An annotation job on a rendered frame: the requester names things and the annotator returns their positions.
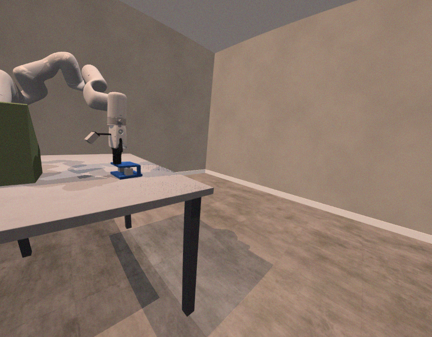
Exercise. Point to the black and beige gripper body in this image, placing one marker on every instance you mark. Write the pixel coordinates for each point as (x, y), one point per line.
(114, 130)

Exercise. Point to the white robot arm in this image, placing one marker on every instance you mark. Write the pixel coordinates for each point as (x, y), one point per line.
(31, 78)

